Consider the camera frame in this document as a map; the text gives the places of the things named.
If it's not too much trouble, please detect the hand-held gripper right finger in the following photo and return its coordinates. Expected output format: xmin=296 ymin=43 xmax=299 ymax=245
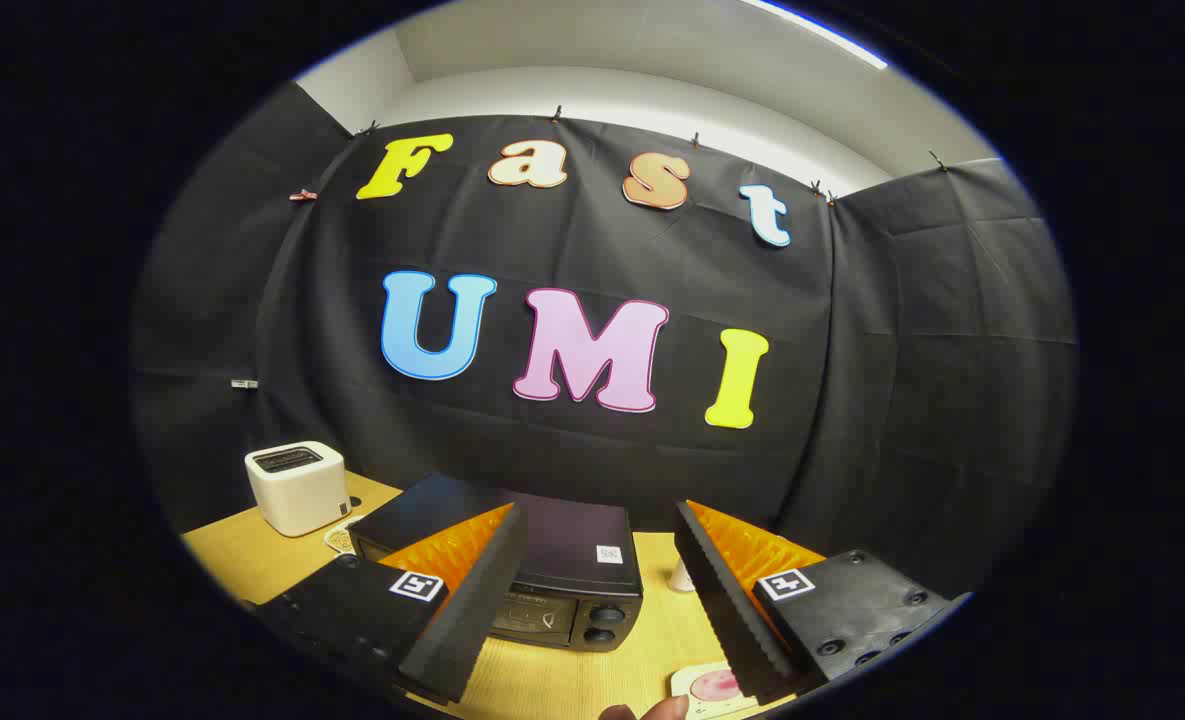
xmin=674 ymin=498 xmax=958 ymax=706

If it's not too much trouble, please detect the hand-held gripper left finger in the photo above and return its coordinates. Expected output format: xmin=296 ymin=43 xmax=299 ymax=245
xmin=252 ymin=503 xmax=530 ymax=706

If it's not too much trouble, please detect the pink round bun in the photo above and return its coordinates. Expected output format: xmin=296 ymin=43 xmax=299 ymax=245
xmin=689 ymin=668 xmax=745 ymax=703

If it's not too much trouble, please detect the cream square plate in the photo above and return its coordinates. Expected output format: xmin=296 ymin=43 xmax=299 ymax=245
xmin=670 ymin=661 xmax=783 ymax=720

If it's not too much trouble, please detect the black toaster oven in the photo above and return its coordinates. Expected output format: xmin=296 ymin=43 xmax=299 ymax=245
xmin=349 ymin=472 xmax=645 ymax=653

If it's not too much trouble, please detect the white bread toaster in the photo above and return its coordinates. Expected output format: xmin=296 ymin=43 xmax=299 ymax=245
xmin=244 ymin=441 xmax=352 ymax=538

